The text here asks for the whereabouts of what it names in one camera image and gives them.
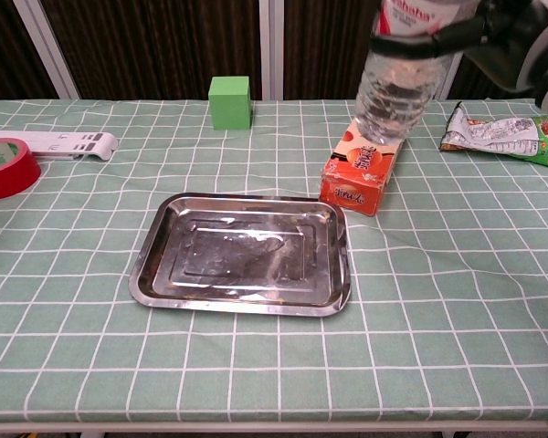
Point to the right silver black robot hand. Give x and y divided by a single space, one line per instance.
507 41

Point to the transparent water bottle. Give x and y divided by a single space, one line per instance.
395 91

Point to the stainless steel tray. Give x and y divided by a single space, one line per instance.
242 255

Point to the green white snack bag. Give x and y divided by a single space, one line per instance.
507 137

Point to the orange biscuit box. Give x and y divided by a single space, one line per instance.
361 178

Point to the green cube block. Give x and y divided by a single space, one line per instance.
230 102

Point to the green checkered tablecloth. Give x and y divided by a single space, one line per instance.
274 274

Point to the white folding stand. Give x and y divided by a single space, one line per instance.
50 143

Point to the red tape roll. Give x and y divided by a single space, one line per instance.
4 169

